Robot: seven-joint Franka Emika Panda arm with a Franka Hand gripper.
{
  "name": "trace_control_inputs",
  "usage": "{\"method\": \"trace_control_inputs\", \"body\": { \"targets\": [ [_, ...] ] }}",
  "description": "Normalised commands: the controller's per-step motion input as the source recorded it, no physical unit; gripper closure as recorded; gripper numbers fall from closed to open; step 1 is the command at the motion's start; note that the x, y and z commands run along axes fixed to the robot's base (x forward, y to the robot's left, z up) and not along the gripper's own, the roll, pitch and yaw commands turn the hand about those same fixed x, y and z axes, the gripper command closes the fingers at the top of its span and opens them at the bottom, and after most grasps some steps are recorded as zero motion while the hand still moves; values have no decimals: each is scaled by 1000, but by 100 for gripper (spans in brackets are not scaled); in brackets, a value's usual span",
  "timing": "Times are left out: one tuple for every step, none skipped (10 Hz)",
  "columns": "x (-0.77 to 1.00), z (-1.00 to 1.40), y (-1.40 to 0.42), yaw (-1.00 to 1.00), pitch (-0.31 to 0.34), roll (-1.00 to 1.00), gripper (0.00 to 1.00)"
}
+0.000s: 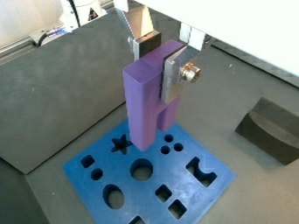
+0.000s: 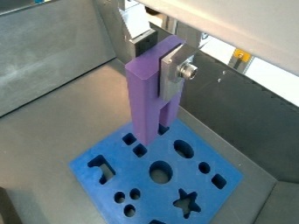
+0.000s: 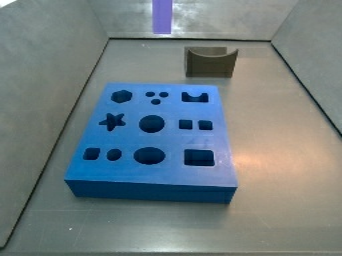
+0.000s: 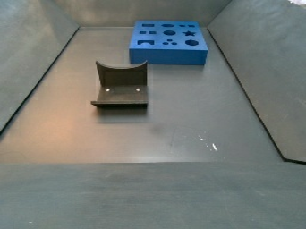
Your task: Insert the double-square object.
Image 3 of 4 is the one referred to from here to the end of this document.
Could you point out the blue shape-sorting insertion board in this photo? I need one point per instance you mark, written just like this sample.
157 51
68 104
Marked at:
156 145

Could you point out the dark brown curved cradle block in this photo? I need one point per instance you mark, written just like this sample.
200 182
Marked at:
211 62

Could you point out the purple vertical strip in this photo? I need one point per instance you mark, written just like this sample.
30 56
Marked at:
162 16

